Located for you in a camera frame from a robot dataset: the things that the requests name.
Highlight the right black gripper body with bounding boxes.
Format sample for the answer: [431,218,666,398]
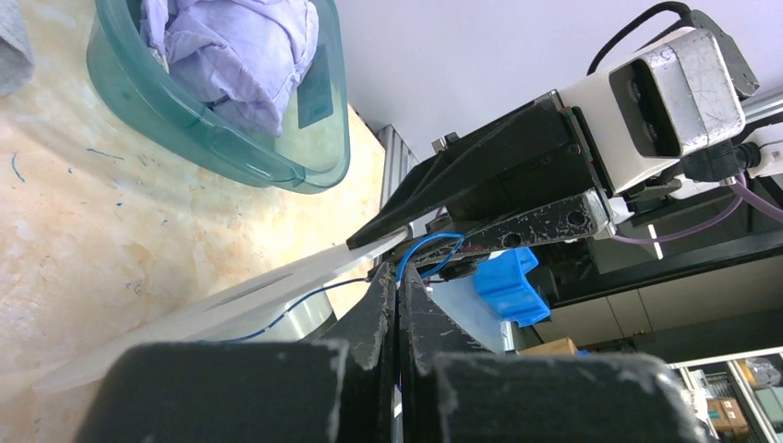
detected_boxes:
[446,91,610,239]

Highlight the blue plastic crate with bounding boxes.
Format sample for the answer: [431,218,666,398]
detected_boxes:
[473,247,551,328]

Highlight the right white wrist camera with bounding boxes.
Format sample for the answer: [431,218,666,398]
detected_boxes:
[559,27,745,195]

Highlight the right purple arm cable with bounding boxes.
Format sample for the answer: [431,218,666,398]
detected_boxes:
[611,177,783,247]

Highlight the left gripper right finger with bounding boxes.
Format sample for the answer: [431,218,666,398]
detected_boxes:
[397,266,710,442]

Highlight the grey towel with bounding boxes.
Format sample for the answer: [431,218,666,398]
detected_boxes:
[1,0,35,97]

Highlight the thin blue cable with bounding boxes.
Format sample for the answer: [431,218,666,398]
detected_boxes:
[226,232,466,345]

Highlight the lavender cloth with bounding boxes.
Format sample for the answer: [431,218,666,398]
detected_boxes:
[139,0,319,137]

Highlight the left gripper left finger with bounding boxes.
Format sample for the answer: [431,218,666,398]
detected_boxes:
[75,264,396,442]

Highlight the white perforated cable spool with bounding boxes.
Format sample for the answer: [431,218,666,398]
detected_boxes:
[32,227,408,393]

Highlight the teal plastic basin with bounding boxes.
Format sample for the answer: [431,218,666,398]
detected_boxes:
[86,1,351,194]

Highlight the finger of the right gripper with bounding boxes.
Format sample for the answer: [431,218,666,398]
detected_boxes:
[409,189,610,268]
[346,101,567,249]

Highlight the cardboard boxes on shelf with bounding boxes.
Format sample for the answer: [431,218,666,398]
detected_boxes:
[707,397,750,437]

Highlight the aluminium frame rail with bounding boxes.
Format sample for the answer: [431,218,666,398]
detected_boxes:
[377,125,419,207]

